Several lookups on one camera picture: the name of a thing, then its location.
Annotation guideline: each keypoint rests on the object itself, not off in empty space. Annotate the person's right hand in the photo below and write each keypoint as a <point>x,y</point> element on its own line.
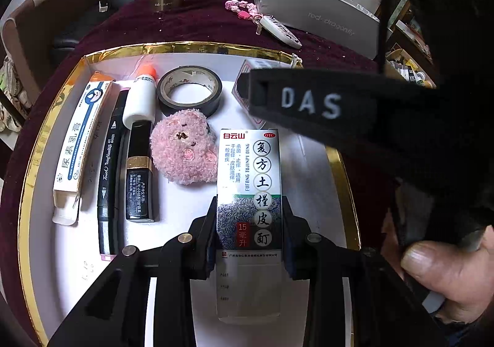
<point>447,277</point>

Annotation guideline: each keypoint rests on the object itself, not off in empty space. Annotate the black tape roll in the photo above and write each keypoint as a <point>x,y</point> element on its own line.
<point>166,100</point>

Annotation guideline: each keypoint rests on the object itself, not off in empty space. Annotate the black marker pen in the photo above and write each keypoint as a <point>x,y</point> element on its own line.
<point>112,146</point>

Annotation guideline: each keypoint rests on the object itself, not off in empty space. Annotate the white grey fern medicine box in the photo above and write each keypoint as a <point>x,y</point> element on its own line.
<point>247,177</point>

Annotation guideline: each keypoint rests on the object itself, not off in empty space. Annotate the gold rimmed white box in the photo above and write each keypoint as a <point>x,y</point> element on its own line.
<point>173,208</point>

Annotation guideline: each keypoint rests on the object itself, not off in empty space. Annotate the long silver box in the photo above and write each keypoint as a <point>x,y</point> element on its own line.
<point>328,19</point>

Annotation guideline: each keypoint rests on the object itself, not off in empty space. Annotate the cardboard box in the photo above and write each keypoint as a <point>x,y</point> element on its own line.
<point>393,61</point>

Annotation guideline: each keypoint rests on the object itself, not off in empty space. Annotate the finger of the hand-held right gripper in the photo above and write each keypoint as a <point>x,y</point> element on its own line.
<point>308,104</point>

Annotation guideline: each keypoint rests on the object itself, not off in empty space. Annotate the white bottle orange cap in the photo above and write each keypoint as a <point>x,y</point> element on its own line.
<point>141,104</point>

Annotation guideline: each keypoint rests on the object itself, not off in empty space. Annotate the red grey medicine box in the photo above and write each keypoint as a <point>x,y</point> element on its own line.
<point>241,100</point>

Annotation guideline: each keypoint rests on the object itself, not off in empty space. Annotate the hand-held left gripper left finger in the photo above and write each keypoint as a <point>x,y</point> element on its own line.
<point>204,250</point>

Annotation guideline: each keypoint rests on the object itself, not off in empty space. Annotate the white blue ointment box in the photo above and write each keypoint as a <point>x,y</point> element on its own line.
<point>81,146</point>

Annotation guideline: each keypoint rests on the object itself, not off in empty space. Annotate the wooden shelf cabinet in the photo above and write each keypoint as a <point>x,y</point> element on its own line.
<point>403,15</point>

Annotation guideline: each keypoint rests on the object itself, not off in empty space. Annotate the white car key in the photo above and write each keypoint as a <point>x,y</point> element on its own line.
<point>280,32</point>

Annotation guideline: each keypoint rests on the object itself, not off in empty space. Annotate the brown white armchair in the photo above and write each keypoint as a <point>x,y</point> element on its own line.
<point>23,34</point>

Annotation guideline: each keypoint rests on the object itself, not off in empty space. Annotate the pile of white medicine bottles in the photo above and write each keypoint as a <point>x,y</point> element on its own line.
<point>418,75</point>

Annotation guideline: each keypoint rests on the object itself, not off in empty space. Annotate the pink plush puff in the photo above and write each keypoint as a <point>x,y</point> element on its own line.
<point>181,154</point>

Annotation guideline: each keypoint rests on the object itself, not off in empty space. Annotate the black gold lipstick tube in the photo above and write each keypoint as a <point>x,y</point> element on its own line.
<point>141,185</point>

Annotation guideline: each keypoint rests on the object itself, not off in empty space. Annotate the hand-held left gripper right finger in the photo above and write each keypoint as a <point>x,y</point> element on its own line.
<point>289,250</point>

